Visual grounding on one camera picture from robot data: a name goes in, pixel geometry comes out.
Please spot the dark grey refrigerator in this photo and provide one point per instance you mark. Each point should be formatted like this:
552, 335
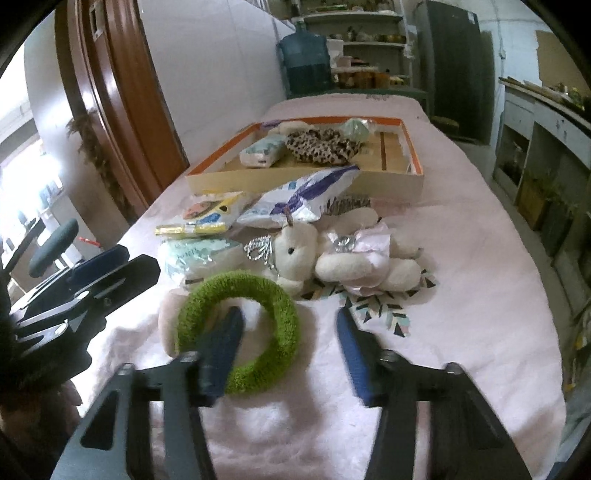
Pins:
455, 69

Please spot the brown wooden door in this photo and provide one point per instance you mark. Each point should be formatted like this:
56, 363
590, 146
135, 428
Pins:
129, 92

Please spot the dried plant bunch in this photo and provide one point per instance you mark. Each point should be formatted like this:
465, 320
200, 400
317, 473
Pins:
99, 157

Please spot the mint green pouch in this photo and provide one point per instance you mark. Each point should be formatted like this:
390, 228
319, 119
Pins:
358, 128

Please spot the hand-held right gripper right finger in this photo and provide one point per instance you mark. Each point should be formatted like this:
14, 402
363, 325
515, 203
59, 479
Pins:
358, 357

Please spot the grey kitchen counter cabinet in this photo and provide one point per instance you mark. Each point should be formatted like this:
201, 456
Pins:
545, 124

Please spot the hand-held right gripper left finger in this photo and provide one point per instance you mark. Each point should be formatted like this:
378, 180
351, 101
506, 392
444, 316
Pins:
220, 353

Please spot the purple fabric bow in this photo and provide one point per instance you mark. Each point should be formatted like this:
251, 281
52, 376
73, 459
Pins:
376, 240

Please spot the white metal shelf rack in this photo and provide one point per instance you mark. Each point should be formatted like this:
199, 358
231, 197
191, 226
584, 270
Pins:
369, 46

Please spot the cardboard sheets on wall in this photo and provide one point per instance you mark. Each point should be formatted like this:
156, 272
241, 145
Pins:
549, 57

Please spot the white plush bear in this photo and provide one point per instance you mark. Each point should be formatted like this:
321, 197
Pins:
295, 258

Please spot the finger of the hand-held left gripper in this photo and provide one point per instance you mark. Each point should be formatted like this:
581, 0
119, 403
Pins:
127, 279
99, 265

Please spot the cream fluffy plush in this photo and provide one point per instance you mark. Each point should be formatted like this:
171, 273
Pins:
286, 125

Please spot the black office stool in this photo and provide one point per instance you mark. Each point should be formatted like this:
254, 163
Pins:
51, 247

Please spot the blue white tissue pack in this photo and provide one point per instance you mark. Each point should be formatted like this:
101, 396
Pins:
263, 152

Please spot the leopard print cloth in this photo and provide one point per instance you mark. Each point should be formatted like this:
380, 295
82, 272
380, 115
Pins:
323, 145

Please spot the purple white plastic package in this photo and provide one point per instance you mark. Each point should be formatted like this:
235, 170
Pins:
300, 194

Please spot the blue water jug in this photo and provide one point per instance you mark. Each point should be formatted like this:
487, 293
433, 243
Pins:
304, 60

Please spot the pink plush toy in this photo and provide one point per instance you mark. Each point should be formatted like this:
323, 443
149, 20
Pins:
168, 323

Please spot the grey white fuzzy toy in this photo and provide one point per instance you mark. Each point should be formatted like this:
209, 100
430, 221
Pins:
348, 210

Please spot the yellow cartoon tissue pack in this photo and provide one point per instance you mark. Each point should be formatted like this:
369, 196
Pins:
207, 208

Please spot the orange rimmed cardboard box tray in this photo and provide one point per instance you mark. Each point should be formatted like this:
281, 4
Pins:
212, 182

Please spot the gold yellow packet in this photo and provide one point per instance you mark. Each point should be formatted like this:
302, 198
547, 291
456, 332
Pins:
194, 229

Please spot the green white tissue pack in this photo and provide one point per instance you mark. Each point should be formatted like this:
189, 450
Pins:
194, 258

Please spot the silver tiara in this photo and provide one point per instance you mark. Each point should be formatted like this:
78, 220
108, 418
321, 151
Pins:
256, 251

